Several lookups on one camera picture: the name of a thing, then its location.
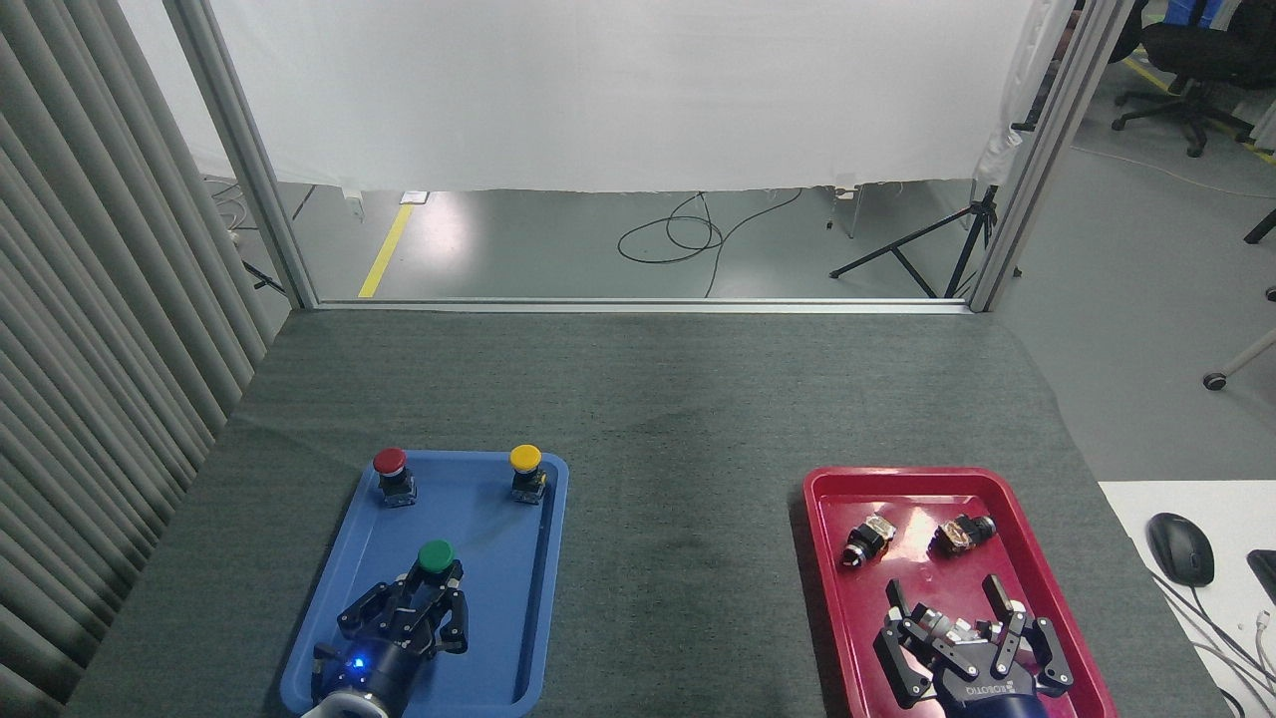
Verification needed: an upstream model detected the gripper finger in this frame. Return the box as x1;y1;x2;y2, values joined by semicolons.
982;572;1077;696
336;574;426;640
873;577;944;712
418;562;471;655

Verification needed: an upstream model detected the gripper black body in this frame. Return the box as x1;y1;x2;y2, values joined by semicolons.
313;631;436;715
931;664;1049;718

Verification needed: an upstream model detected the green push button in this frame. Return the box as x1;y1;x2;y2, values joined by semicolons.
415;539;462;597

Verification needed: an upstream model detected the red push button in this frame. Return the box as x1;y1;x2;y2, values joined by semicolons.
372;447;418;509

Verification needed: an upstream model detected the yellow push button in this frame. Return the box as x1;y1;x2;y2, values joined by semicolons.
508;444;548;506

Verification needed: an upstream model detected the blue plastic tray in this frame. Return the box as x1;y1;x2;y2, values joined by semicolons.
280;450;570;718

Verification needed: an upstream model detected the red plastic tray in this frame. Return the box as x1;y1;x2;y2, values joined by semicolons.
802;467;1119;718

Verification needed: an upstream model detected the black computer mouse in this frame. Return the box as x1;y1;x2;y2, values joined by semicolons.
1145;513;1216;587

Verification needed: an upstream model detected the white desk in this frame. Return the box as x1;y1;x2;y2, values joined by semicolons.
1099;481;1276;718

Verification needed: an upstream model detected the dark grey table cloth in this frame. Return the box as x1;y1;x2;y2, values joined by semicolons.
60;309;1237;718

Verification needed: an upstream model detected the yellow floor tape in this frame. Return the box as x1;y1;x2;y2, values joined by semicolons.
357;203;415;299

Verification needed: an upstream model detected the white chair leg with castor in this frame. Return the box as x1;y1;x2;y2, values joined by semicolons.
1202;329;1276;391

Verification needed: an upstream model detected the grey pleated curtain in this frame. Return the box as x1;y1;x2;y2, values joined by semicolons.
0;0;272;718

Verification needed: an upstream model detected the black tripod stand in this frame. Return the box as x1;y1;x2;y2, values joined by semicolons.
829;184;1001;300

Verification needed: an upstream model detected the white backdrop sheet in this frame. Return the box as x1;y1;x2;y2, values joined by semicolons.
118;0;1083;196

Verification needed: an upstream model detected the black office chair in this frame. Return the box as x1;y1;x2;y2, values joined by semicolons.
1109;0;1276;159

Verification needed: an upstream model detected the black brass-bodied switch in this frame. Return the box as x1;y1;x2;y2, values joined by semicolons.
930;514;998;558

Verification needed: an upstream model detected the black knob selector switch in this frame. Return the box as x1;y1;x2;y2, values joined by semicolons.
840;517;897;570

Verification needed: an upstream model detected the grey desk cable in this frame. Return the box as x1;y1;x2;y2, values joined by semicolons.
1146;568;1276;699

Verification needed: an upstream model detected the silver frame rail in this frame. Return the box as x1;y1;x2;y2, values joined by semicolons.
299;296;983;316

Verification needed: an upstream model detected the black coiled floor cable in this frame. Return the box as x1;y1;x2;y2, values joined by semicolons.
616;187;804;300

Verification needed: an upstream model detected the silver frame post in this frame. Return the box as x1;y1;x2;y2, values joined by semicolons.
164;0;320;310
967;0;1137;313

